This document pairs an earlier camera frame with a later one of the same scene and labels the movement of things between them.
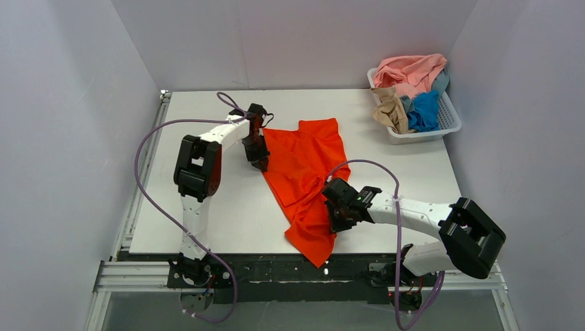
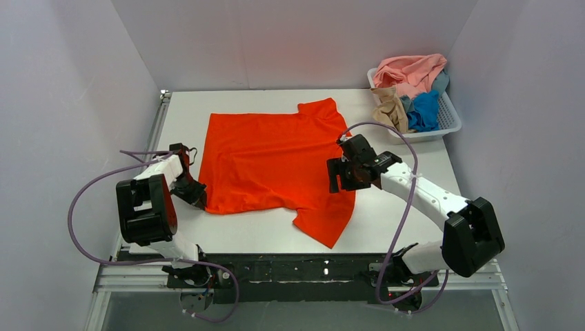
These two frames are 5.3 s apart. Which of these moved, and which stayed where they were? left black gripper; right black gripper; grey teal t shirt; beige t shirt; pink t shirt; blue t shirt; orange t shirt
Moved: orange t shirt; left black gripper; right black gripper
Stayed: grey teal t shirt; beige t shirt; blue t shirt; pink t shirt
